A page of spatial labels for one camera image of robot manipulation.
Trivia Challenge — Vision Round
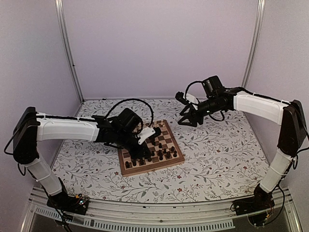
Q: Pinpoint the aluminium frame post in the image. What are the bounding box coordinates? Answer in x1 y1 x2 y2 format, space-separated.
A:
55 0 84 103
241 0 266 88

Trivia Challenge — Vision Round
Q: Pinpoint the floral patterned table mat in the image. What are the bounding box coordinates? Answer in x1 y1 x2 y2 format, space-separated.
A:
52 100 269 203

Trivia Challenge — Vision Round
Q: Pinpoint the black looped cable left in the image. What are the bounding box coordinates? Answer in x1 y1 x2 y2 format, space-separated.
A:
106 98 155 126

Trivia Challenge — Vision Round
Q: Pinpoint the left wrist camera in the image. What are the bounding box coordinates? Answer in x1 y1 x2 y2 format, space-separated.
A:
137 127 161 145

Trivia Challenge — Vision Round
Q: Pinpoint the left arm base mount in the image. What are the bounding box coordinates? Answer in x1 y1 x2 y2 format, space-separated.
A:
47 193 89 215

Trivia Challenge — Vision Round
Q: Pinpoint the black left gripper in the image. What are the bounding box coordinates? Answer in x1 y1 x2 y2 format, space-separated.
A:
115 130 153 161

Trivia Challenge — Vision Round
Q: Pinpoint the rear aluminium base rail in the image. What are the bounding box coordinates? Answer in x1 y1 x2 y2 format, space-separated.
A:
82 96 239 101

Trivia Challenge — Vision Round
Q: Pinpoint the right aluminium frame post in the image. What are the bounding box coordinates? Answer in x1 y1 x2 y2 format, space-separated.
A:
241 0 266 88

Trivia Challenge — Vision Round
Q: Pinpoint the wooden chess board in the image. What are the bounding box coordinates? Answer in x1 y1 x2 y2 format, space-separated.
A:
118 119 184 177

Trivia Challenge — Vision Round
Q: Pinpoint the front aluminium slotted rail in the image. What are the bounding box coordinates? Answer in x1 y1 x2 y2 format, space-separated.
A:
21 188 303 232

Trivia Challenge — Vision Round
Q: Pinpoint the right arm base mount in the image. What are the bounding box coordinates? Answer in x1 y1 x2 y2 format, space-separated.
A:
230 192 275 227

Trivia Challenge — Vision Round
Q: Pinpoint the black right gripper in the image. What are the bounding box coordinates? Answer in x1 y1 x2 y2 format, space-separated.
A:
178 96 223 127

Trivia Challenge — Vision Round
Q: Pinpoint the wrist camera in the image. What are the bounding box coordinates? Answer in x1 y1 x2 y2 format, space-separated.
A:
175 91 199 105
137 127 161 145

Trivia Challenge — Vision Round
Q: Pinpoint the left aluminium frame post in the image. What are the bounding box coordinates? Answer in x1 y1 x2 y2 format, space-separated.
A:
55 0 84 103

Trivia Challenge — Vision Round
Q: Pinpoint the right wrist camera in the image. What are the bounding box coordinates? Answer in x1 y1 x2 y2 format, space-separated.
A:
175 91 199 105

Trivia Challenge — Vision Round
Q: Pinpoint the dark chess piece corner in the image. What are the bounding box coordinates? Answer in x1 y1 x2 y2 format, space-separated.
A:
170 146 177 157

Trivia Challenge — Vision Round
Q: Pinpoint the row of white chess pieces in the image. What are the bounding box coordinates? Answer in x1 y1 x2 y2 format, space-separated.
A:
143 120 167 130

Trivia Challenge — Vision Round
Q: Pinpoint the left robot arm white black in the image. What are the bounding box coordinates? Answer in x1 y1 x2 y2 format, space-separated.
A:
8 107 155 212

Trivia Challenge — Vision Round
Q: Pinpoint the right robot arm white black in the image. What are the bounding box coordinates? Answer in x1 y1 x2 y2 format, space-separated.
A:
175 76 309 215

